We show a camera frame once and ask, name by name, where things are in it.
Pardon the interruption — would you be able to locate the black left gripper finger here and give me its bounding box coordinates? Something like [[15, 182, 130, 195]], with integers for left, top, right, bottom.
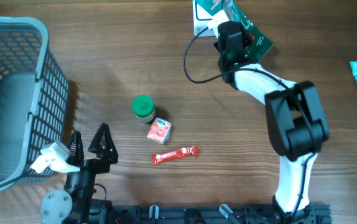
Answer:
[[65, 131, 84, 165], [88, 123, 119, 164]]

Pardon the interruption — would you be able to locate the green lid glass jar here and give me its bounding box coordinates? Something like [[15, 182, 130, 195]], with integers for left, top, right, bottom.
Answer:
[[132, 95, 155, 123]]

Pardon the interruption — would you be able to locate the small red white carton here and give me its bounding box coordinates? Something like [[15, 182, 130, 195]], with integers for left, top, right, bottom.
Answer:
[[147, 118, 172, 144]]

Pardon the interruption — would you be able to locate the red Nescafe stick sachet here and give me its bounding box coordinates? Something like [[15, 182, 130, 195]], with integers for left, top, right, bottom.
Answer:
[[152, 146, 198, 166]]

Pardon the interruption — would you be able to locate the green 3M gloves packet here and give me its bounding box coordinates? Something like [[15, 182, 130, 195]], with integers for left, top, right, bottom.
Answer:
[[200, 0, 273, 62]]

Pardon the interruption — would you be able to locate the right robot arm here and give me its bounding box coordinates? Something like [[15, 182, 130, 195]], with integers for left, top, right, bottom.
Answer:
[[215, 21, 329, 219]]

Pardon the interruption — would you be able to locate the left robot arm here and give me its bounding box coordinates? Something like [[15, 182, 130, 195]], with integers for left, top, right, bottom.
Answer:
[[39, 123, 121, 223]]

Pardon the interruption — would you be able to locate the white barcode scanner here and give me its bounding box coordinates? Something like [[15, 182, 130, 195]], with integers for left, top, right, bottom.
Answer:
[[192, 0, 222, 35]]

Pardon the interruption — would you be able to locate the grey plastic mesh basket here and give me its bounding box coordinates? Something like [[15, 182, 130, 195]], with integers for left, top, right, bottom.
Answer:
[[0, 17, 69, 191]]

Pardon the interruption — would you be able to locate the black right camera cable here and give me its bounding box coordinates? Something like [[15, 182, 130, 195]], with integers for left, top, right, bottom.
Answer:
[[183, 26, 318, 224]]

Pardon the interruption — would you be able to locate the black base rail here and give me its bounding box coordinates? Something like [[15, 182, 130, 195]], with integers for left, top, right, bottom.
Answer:
[[112, 204, 333, 224]]

